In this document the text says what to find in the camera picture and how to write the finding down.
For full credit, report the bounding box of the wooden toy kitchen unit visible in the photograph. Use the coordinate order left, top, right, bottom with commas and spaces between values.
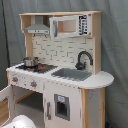
5, 10, 115, 128

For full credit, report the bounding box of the left red stove knob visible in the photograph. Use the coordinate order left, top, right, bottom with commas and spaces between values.
12, 77, 18, 82

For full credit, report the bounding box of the black toy stovetop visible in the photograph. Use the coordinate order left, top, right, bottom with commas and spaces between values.
18, 63, 55, 73

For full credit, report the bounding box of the white toy oven door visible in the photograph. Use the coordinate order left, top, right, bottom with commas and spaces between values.
0, 86, 14, 127

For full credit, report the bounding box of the black toy faucet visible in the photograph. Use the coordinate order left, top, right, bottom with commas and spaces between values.
75, 51, 93, 70

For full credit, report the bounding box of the white lower cabinet door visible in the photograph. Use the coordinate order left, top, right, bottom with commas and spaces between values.
44, 81, 82, 128

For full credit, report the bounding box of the white toy microwave door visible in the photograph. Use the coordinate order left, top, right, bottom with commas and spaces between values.
50, 14, 91, 39

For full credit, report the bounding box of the grey toy sink basin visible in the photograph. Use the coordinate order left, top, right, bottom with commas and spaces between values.
52, 68, 92, 81

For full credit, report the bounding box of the right red stove knob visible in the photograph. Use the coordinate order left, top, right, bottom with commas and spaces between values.
30, 81, 37, 88

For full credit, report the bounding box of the grey toy range hood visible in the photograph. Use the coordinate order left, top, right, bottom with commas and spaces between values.
24, 16, 50, 35

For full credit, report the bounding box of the red stove knob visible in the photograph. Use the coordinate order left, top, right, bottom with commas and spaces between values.
12, 77, 18, 82
30, 81, 37, 88

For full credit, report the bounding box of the silver toy cooking pot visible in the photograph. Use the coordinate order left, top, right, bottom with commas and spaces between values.
23, 57, 39, 67

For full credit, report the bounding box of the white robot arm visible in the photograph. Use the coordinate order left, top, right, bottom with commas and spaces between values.
2, 115, 36, 128

